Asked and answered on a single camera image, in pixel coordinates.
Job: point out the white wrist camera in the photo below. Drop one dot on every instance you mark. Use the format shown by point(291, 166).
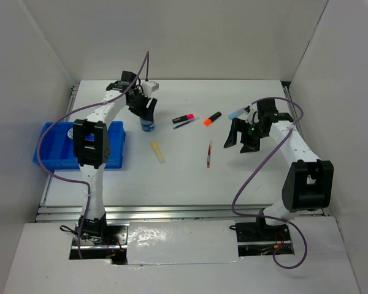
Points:
point(149, 87)
point(252, 114)

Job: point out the blue divided plastic bin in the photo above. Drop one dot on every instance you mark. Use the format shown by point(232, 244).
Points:
point(57, 149)

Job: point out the pink black highlighter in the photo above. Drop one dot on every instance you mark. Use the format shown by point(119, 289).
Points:
point(183, 118)

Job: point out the red gel pen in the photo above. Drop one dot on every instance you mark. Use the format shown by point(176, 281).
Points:
point(209, 153)

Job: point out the orange black highlighter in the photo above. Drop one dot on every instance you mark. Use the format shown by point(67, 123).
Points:
point(212, 118)

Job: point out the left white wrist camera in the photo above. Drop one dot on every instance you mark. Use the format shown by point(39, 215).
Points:
point(149, 87)

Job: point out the blue gel pen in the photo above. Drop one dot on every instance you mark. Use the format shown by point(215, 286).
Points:
point(184, 123)

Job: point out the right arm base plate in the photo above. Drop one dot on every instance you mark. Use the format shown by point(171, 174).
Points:
point(247, 232)

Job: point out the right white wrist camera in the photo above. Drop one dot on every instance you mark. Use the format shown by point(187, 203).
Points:
point(252, 114)

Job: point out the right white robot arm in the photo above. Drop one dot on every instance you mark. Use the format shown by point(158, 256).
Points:
point(308, 184)

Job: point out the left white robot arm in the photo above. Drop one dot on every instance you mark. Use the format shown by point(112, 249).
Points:
point(92, 147)

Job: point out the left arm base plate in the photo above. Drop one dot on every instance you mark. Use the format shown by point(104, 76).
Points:
point(115, 239)

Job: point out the yellow highlighter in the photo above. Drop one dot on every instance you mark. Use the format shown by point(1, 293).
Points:
point(158, 152)

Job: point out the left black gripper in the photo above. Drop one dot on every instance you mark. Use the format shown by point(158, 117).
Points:
point(149, 115)

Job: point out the light blue highlighter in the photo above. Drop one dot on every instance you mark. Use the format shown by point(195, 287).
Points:
point(237, 113)

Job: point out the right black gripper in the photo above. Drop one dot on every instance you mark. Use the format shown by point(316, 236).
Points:
point(237, 125)

